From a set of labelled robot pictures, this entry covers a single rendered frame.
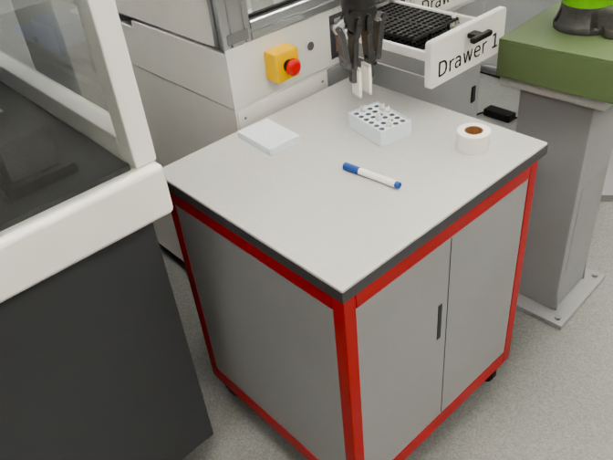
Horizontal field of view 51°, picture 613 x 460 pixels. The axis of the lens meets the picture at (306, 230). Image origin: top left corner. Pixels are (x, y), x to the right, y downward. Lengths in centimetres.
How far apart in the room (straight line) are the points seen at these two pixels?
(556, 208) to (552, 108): 30
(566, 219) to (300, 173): 87
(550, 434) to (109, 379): 111
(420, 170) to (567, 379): 88
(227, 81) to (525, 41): 72
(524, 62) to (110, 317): 113
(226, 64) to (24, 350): 74
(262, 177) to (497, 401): 94
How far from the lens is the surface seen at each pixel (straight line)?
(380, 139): 140
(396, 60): 159
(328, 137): 146
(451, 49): 155
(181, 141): 186
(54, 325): 128
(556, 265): 202
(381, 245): 113
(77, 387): 140
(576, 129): 178
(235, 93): 153
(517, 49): 169
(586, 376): 199
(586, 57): 162
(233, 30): 149
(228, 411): 188
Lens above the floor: 146
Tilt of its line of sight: 37 degrees down
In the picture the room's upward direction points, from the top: 6 degrees counter-clockwise
